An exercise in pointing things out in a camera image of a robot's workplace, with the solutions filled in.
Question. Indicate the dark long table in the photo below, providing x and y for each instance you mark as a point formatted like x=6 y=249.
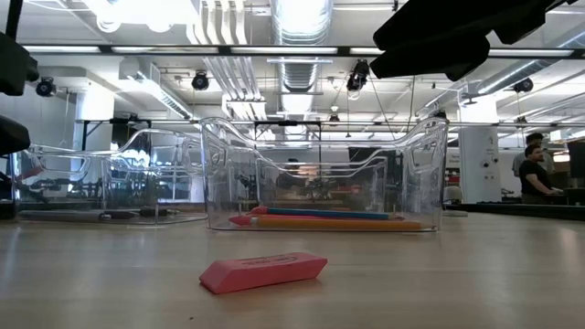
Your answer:
x=503 y=211

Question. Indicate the orange pencil pink eraser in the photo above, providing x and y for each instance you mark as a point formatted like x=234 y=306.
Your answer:
x=329 y=224

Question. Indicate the black monitor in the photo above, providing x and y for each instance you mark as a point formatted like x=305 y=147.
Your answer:
x=578 y=160

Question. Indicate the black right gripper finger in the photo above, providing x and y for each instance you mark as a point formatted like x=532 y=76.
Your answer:
x=434 y=59
x=434 y=23

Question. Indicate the grey pen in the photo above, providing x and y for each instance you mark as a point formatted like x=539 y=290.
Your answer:
x=55 y=215

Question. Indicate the clear plastic bin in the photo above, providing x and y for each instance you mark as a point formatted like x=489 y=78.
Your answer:
x=219 y=192
x=151 y=183
x=183 y=201
x=379 y=183

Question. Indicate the silver round duct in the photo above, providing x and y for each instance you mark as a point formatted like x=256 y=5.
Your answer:
x=299 y=27

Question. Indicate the white rectangular air duct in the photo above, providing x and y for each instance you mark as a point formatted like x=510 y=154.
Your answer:
x=151 y=91

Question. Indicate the black pen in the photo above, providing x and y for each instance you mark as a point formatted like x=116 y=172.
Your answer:
x=137 y=213

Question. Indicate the grey round duct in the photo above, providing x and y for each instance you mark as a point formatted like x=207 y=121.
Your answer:
x=512 y=77

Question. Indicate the person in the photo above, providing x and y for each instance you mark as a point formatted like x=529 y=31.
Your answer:
x=532 y=178
x=546 y=157

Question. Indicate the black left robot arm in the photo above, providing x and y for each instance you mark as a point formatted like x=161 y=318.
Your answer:
x=13 y=68

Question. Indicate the white column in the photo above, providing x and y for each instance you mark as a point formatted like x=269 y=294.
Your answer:
x=477 y=160

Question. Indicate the black frame rig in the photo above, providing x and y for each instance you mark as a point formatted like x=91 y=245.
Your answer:
x=288 y=123

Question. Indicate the blue pencil pink eraser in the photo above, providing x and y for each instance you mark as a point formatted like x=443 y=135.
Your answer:
x=320 y=212

